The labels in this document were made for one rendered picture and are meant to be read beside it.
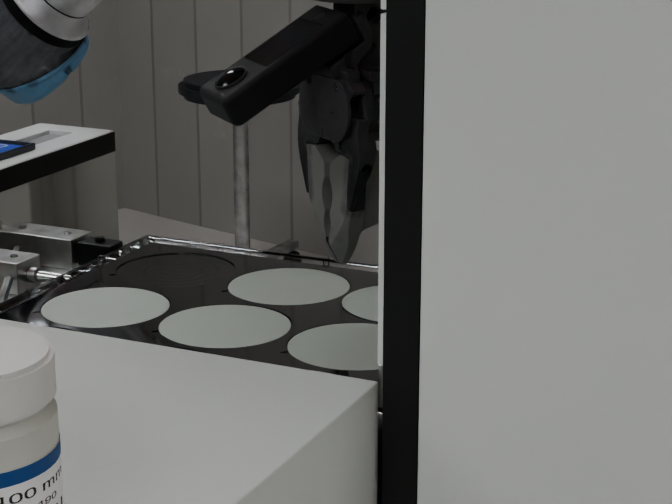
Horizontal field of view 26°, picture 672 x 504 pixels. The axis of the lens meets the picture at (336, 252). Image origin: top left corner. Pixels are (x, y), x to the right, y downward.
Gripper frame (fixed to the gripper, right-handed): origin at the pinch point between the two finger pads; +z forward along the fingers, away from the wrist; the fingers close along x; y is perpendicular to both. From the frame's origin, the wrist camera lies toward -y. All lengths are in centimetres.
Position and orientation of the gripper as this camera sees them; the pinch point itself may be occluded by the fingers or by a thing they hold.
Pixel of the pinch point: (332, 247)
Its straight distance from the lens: 110.6
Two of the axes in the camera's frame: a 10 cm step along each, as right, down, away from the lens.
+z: 0.0, 9.6, 2.8
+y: 8.6, -1.4, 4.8
